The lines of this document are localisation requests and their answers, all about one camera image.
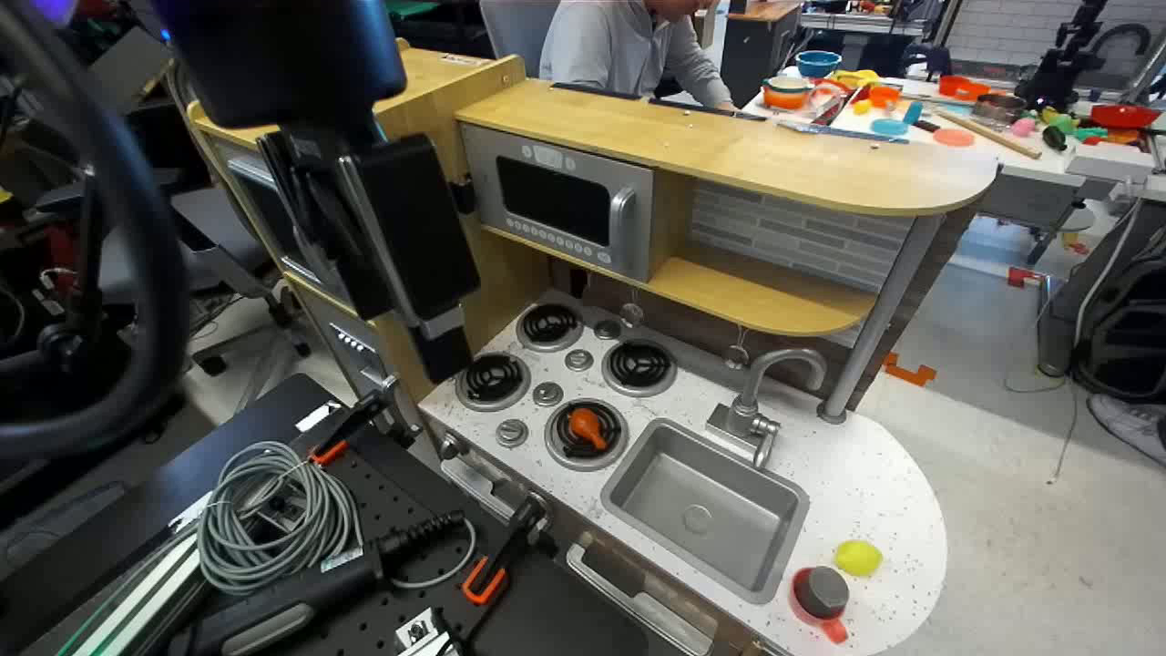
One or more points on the green white bar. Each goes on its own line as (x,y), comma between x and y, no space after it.
(132,595)

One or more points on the black stove burner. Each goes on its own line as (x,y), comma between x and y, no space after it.
(557,444)
(638,365)
(494,379)
(547,327)

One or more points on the black perforated robot table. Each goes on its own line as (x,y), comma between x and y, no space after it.
(386,485)

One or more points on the blue bowl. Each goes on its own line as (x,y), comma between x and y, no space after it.
(817,58)

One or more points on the wooden stick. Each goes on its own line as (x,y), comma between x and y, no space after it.
(985,134)

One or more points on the grey cylindrical object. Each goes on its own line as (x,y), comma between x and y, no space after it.
(821,588)

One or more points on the black stand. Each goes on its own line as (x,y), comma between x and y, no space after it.
(1060,56)

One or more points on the red toy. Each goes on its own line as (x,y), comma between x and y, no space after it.
(1123,118)

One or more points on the red floor marker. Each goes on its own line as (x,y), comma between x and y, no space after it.
(1021,278)

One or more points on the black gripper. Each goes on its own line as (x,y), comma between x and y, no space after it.
(421,231)

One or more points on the black bag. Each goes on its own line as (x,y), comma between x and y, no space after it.
(1123,329)

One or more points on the grey office chair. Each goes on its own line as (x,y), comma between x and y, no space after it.
(514,23)

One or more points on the person in grey shirt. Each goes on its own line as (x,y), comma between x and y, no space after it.
(621,47)

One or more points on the silver toy microwave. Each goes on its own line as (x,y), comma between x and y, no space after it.
(567,203)

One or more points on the silver toy sink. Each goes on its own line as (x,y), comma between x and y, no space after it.
(704,503)

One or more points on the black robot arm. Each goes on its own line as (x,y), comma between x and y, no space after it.
(279,47)

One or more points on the white work table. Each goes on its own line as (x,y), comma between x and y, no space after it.
(1034,167)

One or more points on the grey stove knob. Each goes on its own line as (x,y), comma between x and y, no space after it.
(510,431)
(579,357)
(547,392)

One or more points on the silver toy faucet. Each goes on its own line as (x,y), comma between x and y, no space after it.
(758,406)

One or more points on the orange bowl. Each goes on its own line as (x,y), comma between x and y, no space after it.
(788,94)

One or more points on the orange toy piece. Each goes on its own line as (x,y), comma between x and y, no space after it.
(589,423)

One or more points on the yellow toy lemon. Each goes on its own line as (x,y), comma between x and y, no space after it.
(856,556)

